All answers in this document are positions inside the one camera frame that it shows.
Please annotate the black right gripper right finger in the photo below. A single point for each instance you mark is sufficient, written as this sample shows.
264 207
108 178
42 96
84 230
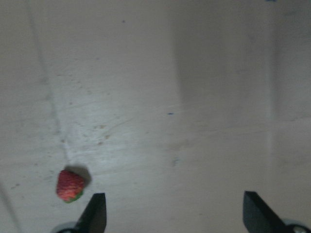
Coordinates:
258 217

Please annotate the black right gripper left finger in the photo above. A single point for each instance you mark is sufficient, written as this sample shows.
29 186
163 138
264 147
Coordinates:
93 218

